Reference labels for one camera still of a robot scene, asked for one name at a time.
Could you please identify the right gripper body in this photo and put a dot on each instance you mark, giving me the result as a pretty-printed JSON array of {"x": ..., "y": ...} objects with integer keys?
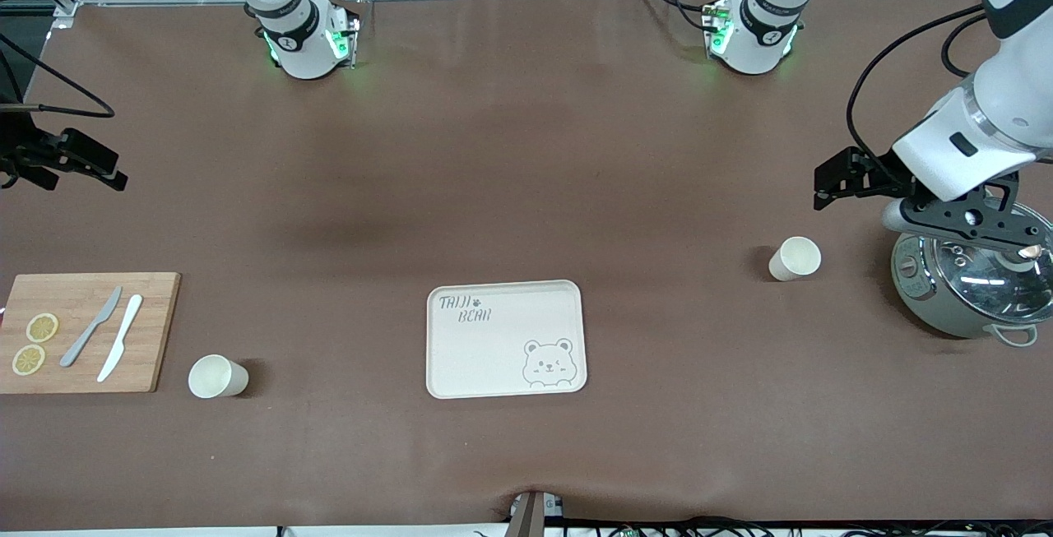
[{"x": 23, "y": 155}]

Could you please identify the white IKEA cup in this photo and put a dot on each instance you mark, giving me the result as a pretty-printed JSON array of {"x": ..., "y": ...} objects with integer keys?
[
  {"x": 215, "y": 377},
  {"x": 794, "y": 259}
]

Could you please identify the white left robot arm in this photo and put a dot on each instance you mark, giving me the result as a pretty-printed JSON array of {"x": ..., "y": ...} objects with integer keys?
[{"x": 761, "y": 35}]

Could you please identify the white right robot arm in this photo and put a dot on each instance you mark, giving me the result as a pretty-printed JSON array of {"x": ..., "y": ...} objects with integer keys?
[{"x": 296, "y": 43}]

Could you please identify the wooden cutting board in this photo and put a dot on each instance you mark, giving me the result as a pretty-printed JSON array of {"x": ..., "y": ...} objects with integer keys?
[{"x": 82, "y": 294}]

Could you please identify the grey electric cooking pot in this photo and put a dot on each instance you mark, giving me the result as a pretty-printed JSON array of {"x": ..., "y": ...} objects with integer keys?
[{"x": 921, "y": 290}]

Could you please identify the glass pot lid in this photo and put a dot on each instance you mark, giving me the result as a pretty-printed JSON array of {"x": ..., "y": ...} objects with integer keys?
[{"x": 983, "y": 282}]

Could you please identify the white plastic knife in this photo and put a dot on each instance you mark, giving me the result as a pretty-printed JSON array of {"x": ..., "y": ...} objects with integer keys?
[{"x": 122, "y": 335}]

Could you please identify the grey plastic knife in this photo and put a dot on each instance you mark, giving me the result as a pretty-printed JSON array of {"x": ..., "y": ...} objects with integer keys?
[{"x": 86, "y": 335}]

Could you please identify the yellow lemon slice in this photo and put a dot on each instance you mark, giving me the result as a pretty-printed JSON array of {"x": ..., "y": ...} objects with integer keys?
[
  {"x": 42, "y": 327},
  {"x": 29, "y": 359}
]

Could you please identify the brown table cover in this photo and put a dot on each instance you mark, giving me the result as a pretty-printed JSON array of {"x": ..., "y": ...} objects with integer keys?
[{"x": 494, "y": 150}]

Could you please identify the cream bear print tray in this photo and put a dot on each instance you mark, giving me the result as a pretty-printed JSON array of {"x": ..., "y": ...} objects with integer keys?
[{"x": 494, "y": 356}]

